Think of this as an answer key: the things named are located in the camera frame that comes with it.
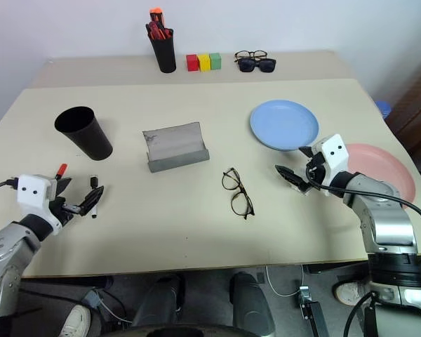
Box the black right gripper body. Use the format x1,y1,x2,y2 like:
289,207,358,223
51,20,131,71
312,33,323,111
304,153,330,192

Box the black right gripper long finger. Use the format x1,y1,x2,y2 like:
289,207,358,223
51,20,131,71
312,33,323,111
274,164,309,193

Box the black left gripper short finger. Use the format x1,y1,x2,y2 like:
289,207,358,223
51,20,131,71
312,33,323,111
55,177,73,199

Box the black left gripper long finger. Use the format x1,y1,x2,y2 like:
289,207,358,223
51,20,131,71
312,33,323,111
77,185,105,216

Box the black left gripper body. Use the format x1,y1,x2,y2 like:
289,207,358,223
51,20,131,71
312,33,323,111
48,195,82,230

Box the black marker pen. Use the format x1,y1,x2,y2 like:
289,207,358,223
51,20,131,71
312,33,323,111
89,173,100,220

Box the blue plate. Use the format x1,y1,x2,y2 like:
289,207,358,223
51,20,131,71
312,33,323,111
249,99,321,153

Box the tortoiseshell round glasses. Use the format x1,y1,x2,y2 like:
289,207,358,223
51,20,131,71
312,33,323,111
221,167,257,221

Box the empty black cup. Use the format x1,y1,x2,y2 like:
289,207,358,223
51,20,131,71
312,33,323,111
53,105,114,162

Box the pink plate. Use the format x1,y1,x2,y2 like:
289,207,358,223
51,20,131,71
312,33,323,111
345,143,417,205

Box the black sunglasses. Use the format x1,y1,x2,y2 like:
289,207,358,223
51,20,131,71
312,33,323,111
237,58,277,74

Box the grey glasses case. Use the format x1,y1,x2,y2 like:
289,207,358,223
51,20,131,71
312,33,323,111
142,121,211,174

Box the white sneaker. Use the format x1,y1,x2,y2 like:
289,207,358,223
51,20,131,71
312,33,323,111
57,304,93,337
333,280,370,306

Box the brown wooden cabinet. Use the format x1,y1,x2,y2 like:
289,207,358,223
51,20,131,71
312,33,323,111
385,58,421,173

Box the brown framed glasses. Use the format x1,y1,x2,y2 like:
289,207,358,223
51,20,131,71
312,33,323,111
234,50,269,61

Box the dark rounded shape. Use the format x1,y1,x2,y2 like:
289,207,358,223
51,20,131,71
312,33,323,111
131,273,186,328
229,271,277,337

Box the yellow wooden block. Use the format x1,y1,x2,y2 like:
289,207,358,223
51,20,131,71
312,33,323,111
196,53,211,72

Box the red wooden block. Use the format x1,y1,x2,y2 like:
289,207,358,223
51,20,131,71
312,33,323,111
185,53,200,72

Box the black pen holder cup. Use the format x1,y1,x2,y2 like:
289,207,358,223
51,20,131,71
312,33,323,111
149,27,178,74

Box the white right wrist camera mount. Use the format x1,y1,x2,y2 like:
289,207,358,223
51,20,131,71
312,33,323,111
312,133,350,187

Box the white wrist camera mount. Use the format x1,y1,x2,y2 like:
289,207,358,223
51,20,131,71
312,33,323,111
16,173,59,216
312,133,350,187

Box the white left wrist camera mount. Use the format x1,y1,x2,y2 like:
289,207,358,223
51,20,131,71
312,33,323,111
16,173,59,216

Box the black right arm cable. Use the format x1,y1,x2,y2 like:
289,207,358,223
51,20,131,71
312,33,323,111
305,162,421,272

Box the thin white cable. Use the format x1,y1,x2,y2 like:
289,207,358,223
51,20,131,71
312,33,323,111
264,265,304,298

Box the metal table leg bracket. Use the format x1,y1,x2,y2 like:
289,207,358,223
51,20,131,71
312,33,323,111
298,285,330,337

